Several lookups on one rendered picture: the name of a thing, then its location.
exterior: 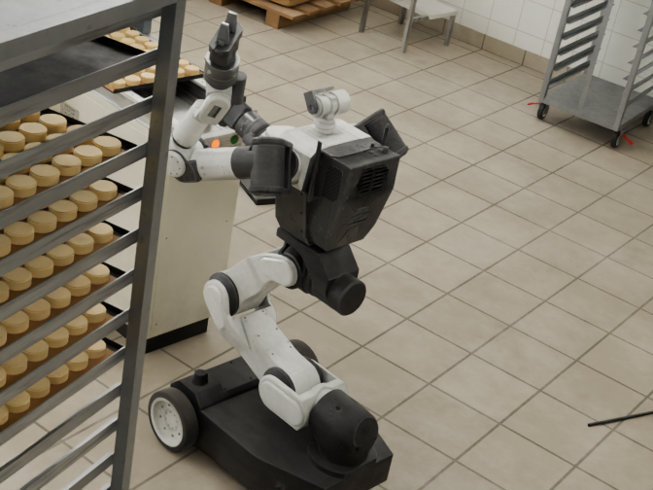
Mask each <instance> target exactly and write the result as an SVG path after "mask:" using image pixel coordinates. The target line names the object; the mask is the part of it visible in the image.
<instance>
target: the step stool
mask: <svg viewBox="0 0 653 490"><path fill-rule="evenodd" d="M370 1H376V0H364V4H363V9H362V14H361V24H360V29H359V32H364V29H365V24H366V19H367V14H368V9H369V3H370ZM390 1H392V2H394V3H397V4H398V5H400V6H401V7H400V12H399V17H398V22H397V23H399V24H403V20H404V16H405V11H406V9H409V12H408V17H407V21H406V25H405V30H404V35H403V40H402V45H401V49H400V52H401V53H406V50H407V45H408V40H409V35H410V31H411V26H412V22H418V21H424V20H430V19H436V18H446V17H450V18H449V22H448V27H447V31H446V36H445V40H444V44H443V45H444V46H446V47H447V46H449V44H450V39H451V35H452V31H453V26H454V22H455V18H456V15H457V14H458V11H457V10H455V9H453V8H450V7H448V6H446V5H444V4H442V3H439V2H437V1H435V0H390ZM414 13H417V14H419V15H420V16H418V17H414Z"/></svg>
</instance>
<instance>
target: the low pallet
mask: <svg viewBox="0 0 653 490"><path fill-rule="evenodd" d="M209 1H210V2H212V3H215V4H217V5H219V6H223V5H227V4H231V3H235V2H238V1H242V0H209ZM243 1H246V2H248V3H251V4H253V5H256V6H258V7H261V8H263V9H265V10H267V12H266V19H265V24H267V25H269V26H272V27H274V28H276V29H279V28H283V27H286V26H289V25H293V24H296V23H299V22H303V21H305V20H308V19H312V18H318V17H321V16H324V15H328V14H331V13H334V12H338V11H341V10H344V9H348V8H350V5H351V1H353V2H358V1H360V0H310V1H307V2H304V3H300V4H297V5H294V6H288V7H286V6H283V5H281V4H278V3H275V2H273V1H270V0H243Z"/></svg>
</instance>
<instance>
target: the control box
mask: <svg viewBox="0 0 653 490"><path fill-rule="evenodd" d="M234 135H237V136H238V141H237V143H235V144H233V145H232V144H231V143H230V140H231V138H232V137H233V136H234ZM201 137H202V138H203V139H204V140H205V142H206V144H207V145H209V146H210V148H212V143H213V142H214V141H215V140H219V141H220V145H219V147H218V148H223V147H239V146H241V145H242V138H241V137H240V136H239V135H238V134H237V133H236V132H235V130H233V129H230V128H227V129H223V130H218V131H214V132H209V133H205V134H202V136H201Z"/></svg>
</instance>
